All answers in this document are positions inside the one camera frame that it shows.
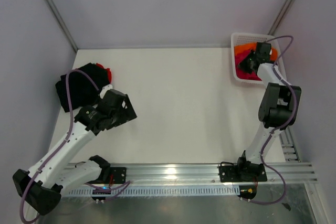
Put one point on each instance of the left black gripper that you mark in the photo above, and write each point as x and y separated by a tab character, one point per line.
127	114

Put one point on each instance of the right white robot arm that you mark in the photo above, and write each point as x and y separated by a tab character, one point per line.
278	109

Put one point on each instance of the magenta t shirt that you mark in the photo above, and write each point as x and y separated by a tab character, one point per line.
241	74

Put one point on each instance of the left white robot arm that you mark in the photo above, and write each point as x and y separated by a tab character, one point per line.
44	184

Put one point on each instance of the black folded t shirt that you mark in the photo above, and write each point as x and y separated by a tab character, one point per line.
84	89

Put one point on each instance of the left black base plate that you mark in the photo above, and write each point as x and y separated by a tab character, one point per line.
117	175

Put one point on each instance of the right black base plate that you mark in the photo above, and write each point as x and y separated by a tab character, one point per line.
228	174

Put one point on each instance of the orange t shirt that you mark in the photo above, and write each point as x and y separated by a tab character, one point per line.
241	51

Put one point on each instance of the black controller board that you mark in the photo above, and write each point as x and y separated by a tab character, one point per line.
247	192
101	191

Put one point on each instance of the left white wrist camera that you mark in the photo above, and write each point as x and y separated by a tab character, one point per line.
105	89

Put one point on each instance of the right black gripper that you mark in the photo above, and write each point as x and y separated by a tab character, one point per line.
242	65

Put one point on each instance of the right black controller board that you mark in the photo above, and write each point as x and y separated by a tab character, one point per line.
247	192

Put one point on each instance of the left black controller board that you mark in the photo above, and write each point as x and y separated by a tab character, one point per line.
101	191

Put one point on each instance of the aluminium side rail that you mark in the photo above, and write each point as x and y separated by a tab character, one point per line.
288	146

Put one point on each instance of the aluminium front rail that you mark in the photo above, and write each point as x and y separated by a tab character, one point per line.
197	174

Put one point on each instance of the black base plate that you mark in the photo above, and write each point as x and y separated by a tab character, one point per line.
117	175
228	174

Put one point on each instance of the red folded t shirt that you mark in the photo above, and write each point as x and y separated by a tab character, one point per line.
108	71

